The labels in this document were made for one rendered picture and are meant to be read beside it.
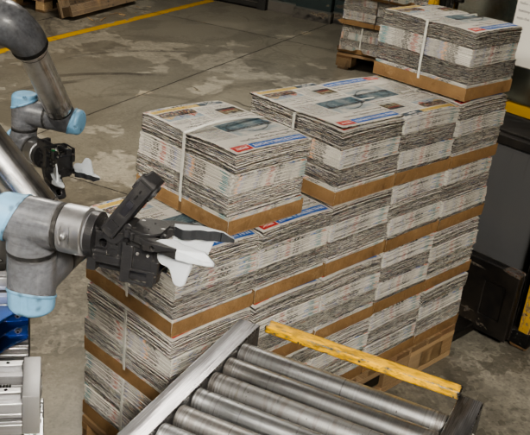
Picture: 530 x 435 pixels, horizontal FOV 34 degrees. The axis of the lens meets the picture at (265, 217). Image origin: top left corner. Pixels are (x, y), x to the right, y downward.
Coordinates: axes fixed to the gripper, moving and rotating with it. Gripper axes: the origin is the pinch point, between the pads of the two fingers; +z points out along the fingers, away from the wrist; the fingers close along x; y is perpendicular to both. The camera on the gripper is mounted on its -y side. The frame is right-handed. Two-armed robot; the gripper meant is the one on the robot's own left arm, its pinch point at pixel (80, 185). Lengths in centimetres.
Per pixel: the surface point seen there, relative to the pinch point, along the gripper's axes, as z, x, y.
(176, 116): 13.7, 20.6, 20.9
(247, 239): 44.9, 20.9, -3.3
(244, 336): 76, -9, -5
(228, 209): 42.7, 15.1, 5.8
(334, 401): 104, -10, -6
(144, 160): 8.9, 14.4, 7.6
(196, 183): 30.6, 14.6, 8.6
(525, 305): 58, 167, -64
